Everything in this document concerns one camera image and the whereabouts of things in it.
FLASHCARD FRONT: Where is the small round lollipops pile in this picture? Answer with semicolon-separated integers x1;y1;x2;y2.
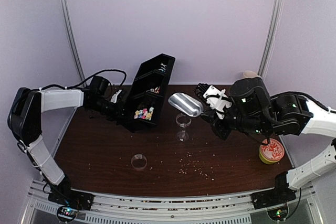
158;63;168;73

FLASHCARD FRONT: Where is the aluminium frame post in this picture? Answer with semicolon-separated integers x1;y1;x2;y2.
258;0;284;79
60;0;85;81

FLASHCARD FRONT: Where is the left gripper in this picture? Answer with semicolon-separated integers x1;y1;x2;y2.
89;97;133;121

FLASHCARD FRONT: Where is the metal scoop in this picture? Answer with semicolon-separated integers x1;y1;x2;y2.
168;92;204;118

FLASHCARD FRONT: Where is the right aluminium frame post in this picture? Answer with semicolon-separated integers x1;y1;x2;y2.
258;0;284;79

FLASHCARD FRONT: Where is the left aluminium frame post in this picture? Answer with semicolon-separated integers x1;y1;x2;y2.
60;0;85;81

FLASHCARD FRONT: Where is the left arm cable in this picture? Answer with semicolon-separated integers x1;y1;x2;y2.
73;69;128;90

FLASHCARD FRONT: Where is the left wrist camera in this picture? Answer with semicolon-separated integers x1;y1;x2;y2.
110;89;123;103

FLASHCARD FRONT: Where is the clear jar lid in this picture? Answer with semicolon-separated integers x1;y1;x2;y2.
131;154;148;171

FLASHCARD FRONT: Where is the star candies pile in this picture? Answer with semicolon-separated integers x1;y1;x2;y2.
133;107;154;121

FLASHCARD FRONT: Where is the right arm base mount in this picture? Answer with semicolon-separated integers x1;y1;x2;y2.
251;172;302;222

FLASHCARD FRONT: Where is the black three-compartment candy bin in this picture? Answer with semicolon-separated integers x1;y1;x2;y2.
121;54;175;133

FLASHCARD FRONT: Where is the front aluminium rail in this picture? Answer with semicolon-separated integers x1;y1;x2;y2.
19;180;325;223

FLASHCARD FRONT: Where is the clear plastic jar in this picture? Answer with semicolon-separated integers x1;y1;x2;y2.
175;113;192;142

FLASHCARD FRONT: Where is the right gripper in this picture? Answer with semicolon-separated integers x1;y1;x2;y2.
201;104;269;141

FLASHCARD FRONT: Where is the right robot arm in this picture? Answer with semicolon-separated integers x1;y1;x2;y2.
194;77;335;142

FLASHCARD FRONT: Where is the cream patterned mug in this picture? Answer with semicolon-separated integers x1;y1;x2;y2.
243;70;259;79

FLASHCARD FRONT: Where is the green bowl with red lid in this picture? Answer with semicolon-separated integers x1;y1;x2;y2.
259;138;285;165

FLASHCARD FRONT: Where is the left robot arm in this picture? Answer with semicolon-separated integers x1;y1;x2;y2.
7;76;125;205

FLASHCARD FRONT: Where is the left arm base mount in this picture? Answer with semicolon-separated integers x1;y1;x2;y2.
43;175;94;221

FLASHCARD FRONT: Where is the swirl lollipops pile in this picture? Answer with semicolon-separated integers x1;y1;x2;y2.
150;86;161;94

